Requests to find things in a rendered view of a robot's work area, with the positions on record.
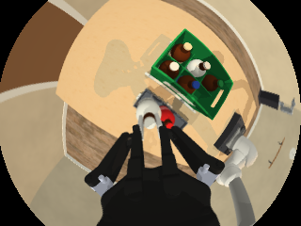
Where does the brown bottle with blue cap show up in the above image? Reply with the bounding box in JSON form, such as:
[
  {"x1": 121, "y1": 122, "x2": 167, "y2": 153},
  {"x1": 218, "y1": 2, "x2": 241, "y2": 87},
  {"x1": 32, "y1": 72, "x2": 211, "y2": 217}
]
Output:
[{"x1": 176, "y1": 75, "x2": 200, "y2": 94}]

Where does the brown bottle with cream cap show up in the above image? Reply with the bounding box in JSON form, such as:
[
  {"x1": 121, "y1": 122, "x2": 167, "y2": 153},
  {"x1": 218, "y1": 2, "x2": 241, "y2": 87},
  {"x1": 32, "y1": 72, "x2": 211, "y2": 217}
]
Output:
[{"x1": 168, "y1": 42, "x2": 192, "y2": 64}]

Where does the red bottle with pale label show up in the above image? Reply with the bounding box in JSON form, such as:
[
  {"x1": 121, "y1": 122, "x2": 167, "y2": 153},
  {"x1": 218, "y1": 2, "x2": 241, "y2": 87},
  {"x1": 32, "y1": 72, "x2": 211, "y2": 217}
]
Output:
[{"x1": 160, "y1": 105, "x2": 175, "y2": 128}]

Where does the white bottle with grey label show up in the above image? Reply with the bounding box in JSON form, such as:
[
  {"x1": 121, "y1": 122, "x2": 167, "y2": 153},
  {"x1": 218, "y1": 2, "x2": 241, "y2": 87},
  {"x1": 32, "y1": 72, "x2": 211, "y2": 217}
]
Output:
[
  {"x1": 135, "y1": 98, "x2": 162, "y2": 129},
  {"x1": 185, "y1": 59, "x2": 211, "y2": 77}
]

